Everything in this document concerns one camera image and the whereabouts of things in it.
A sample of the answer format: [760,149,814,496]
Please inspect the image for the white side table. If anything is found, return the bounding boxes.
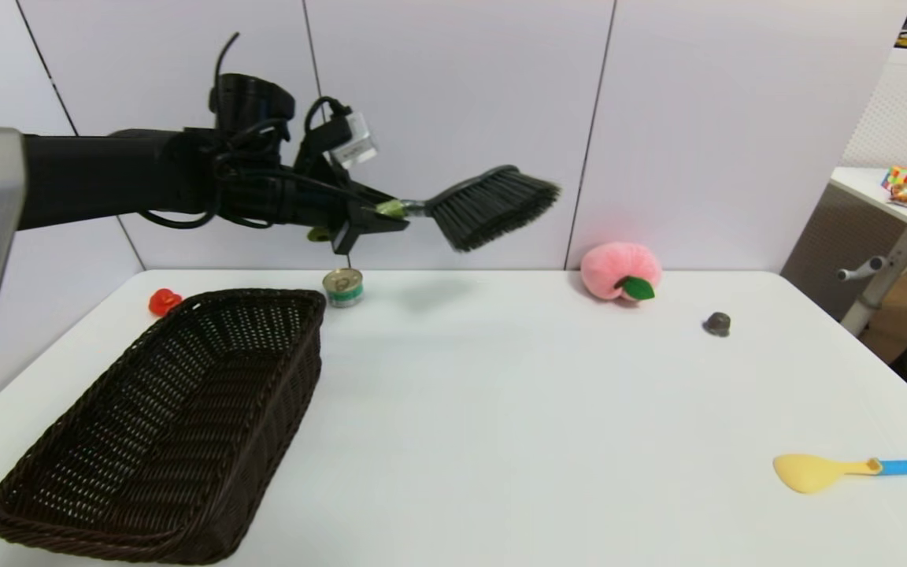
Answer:
[829,166,907,338]

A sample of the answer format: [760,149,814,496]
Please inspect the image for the small tin can green label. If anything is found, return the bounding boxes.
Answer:
[323,268,365,309]

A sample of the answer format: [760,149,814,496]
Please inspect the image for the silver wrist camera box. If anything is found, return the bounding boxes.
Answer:
[328,110,379,168]

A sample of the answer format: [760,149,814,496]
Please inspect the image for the pink plush peach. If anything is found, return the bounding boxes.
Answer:
[580,242,663,303]

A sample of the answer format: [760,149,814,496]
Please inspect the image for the green handled black brush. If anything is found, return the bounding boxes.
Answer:
[308,164,562,253]

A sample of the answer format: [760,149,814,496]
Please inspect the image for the yellow spoon blue handle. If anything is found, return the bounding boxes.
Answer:
[772,453,907,495]

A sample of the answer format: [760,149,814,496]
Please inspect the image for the brown wicker basket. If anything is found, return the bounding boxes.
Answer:
[0,288,328,565]

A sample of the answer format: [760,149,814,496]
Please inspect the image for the red rubber duck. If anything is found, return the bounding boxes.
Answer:
[148,288,184,317]

